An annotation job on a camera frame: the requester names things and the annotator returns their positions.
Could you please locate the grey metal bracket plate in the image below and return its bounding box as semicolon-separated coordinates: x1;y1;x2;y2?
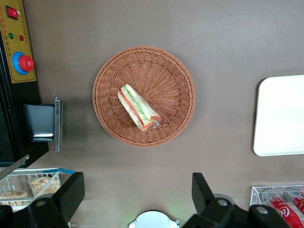
54;96;63;152

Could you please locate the yellow control panel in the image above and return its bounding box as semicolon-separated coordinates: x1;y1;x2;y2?
0;0;37;84

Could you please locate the clear acrylic bottle rack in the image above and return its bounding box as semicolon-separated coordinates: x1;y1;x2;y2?
249;185;304;228

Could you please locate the blue tape strip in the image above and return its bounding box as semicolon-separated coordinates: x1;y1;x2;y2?
42;167;77;174

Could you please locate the cream plastic tray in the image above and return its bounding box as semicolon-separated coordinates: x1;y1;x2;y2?
253;75;304;157

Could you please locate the large brown wicker basket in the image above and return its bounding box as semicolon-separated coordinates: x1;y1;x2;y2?
92;46;196;148

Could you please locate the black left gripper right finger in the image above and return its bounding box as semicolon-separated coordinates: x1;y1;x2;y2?
182;172;292;228

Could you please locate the white wire rack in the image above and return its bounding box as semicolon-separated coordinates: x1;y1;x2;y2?
0;167;61;213

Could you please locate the peanut brittle snack bag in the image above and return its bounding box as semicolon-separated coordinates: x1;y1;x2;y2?
0;190;29;200
28;175;60;197

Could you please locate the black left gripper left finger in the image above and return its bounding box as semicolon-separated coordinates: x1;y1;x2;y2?
0;172;86;228

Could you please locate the red rocker switch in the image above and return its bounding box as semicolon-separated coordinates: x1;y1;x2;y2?
5;5;19;21

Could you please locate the aluminium angle bar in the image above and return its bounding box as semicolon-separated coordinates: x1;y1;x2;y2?
0;153;30;181

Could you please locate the triangle sandwich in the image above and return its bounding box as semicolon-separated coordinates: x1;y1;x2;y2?
117;84;162;132

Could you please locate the black control machine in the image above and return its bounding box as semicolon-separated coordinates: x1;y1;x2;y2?
0;0;50;168

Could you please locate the red emergency stop button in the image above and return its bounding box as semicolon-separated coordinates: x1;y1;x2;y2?
12;51;35;76

